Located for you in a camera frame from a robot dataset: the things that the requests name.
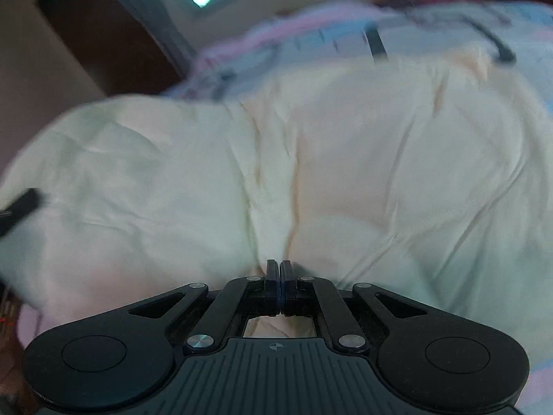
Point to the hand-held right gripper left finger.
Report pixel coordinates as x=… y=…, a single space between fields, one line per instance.
x=271 y=283

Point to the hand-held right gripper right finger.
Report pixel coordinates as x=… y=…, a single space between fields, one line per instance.
x=286 y=283

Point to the brown wooden wardrobe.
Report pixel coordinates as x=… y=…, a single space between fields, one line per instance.
x=95 y=30

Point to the cream puffer jacket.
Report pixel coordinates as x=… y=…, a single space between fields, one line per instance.
x=328 y=173

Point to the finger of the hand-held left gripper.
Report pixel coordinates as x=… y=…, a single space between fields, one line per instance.
x=23 y=205

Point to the grey curtain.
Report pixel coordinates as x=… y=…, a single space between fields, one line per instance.
x=147 y=13

